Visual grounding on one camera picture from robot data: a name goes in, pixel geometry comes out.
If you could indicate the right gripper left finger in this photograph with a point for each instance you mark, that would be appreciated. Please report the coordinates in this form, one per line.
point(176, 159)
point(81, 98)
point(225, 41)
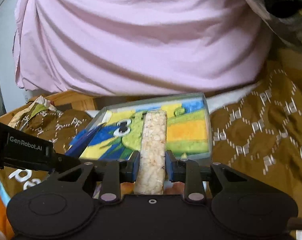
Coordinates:
point(115, 173)

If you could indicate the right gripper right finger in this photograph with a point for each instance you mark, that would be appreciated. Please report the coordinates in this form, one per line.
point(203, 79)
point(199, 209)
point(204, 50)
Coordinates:
point(187, 172)

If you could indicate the rice puff bar packet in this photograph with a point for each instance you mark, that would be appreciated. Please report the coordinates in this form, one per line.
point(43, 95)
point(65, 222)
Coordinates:
point(151, 174)

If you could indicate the dark blue snack packet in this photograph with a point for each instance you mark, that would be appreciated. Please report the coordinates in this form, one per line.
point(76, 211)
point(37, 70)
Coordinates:
point(81, 141)

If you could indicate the silver metal tray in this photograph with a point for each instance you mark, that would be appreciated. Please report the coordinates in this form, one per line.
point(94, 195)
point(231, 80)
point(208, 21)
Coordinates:
point(151, 127)

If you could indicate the colourful drawing paper liner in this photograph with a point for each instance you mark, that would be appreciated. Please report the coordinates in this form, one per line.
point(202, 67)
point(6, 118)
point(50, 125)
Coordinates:
point(146, 132)

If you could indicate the brown patterned blanket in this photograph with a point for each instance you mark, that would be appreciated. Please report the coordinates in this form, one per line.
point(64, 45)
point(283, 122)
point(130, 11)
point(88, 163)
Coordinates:
point(259, 135)

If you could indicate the pink bed sheet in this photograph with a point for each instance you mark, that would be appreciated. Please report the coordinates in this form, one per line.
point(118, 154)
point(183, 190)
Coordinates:
point(137, 47)

